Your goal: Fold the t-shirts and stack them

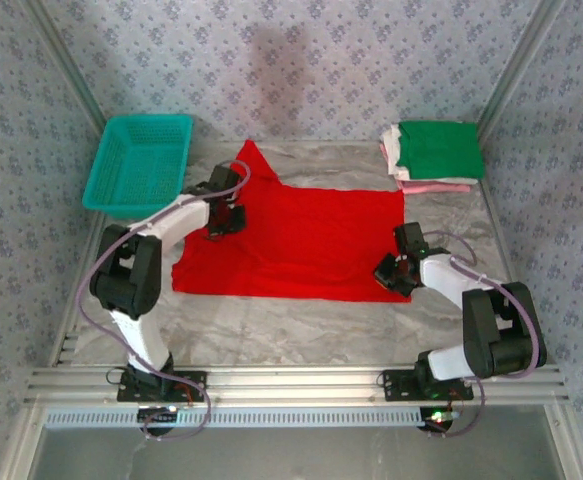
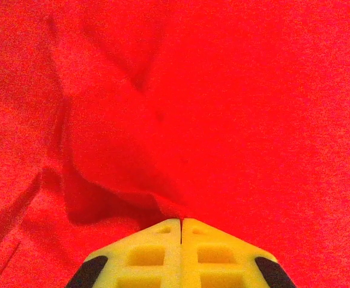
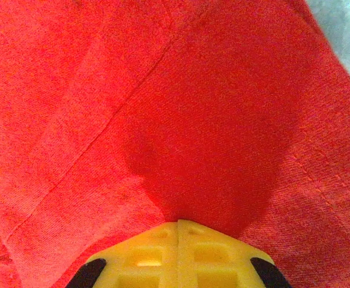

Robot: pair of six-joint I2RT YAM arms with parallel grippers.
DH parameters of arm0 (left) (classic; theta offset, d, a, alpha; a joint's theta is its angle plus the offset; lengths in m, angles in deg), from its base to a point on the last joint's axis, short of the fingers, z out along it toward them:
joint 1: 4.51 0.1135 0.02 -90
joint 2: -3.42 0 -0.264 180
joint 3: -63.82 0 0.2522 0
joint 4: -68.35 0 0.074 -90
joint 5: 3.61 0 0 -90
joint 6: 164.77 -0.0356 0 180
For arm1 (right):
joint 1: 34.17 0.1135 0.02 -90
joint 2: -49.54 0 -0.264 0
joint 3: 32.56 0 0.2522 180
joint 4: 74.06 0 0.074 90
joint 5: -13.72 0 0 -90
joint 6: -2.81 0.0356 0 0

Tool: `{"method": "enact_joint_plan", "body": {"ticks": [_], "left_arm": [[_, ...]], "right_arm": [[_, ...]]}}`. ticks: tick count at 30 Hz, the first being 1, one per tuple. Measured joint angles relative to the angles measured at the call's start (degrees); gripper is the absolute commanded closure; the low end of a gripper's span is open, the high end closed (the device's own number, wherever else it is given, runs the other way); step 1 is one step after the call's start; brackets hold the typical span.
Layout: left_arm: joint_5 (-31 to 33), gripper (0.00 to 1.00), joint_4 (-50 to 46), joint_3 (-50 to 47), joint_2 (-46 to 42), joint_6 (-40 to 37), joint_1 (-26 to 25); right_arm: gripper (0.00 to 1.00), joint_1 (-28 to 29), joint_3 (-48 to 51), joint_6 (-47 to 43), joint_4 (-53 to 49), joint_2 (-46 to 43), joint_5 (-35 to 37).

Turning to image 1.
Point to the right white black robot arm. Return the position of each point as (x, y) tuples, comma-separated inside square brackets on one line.
[(491, 340)]

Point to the black controller board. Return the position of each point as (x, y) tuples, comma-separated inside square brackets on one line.
[(438, 417), (158, 414)]

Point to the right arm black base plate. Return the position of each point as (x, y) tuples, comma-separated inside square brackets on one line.
[(401, 387)]

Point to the red t-shirt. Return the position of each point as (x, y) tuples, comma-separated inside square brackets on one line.
[(311, 240)]

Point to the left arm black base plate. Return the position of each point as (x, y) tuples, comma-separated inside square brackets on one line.
[(191, 385)]

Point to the aluminium frame post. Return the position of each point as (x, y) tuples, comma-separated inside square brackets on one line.
[(63, 65), (521, 60)]

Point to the aluminium mounting rail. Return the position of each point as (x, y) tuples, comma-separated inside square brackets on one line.
[(291, 382)]

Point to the white folded t-shirt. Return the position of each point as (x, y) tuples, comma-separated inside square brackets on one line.
[(393, 150)]

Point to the teal plastic basket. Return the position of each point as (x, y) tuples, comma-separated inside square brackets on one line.
[(136, 165)]

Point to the green folded t-shirt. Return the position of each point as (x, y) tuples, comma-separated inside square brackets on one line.
[(441, 150)]

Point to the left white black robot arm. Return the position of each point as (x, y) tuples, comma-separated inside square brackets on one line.
[(136, 270)]

